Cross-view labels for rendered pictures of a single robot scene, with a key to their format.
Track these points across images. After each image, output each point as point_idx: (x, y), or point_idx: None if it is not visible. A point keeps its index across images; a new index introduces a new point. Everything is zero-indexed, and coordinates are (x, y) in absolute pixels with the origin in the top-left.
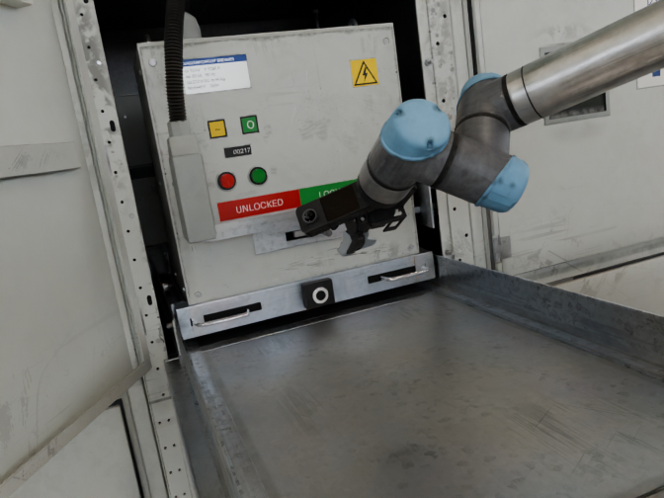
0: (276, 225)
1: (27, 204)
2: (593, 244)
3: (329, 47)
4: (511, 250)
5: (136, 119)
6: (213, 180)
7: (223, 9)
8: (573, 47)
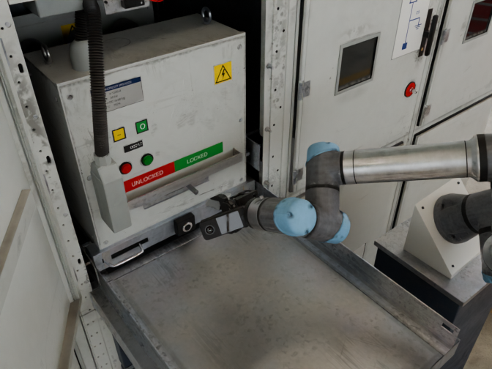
0: (162, 195)
1: (19, 260)
2: None
3: (200, 59)
4: (302, 175)
5: None
6: None
7: None
8: (386, 160)
